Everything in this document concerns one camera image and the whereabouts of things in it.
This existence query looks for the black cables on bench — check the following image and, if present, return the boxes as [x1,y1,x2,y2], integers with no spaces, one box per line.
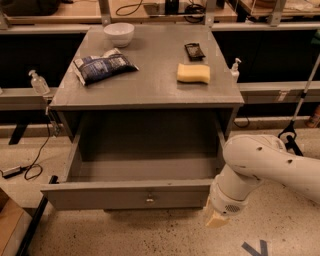
[114,0,206,24]

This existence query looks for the grey top drawer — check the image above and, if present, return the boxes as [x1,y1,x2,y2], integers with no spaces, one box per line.
[40,111,231,212]

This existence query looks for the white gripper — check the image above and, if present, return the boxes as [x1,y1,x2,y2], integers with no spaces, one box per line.
[204,181,248,228]

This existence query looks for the grabber tool pole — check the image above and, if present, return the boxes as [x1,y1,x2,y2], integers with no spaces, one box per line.
[278,53,320,156]

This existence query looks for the blue chip bag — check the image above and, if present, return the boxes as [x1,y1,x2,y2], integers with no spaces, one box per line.
[73,48,139,86]

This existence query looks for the white bowl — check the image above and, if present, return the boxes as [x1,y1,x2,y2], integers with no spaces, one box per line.
[104,23,135,47]

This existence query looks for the black cable on floor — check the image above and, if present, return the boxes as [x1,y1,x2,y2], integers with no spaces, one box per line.
[20,122,52,182]

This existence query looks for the cardboard box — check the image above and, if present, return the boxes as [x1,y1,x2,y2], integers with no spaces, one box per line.
[0,189,31,256]

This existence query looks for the black power adapter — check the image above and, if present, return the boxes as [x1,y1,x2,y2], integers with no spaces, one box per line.
[1,166,22,179]

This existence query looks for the yellow sponge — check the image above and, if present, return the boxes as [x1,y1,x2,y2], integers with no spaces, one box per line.
[177,63,210,84]

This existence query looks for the brass drawer knob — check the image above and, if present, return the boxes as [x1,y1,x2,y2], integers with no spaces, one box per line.
[145,194,154,204]

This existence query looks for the black snack packet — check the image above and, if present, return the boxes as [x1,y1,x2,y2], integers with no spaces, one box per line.
[184,43,205,61]

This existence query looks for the white pump bottle right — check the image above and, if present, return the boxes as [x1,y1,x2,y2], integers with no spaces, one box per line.
[230,58,241,82]

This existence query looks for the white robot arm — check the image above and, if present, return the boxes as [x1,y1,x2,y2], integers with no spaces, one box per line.
[205,134,320,228]

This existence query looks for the clear sanitizer bottle left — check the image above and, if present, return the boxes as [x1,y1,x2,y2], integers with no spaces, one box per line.
[28,70,50,95]

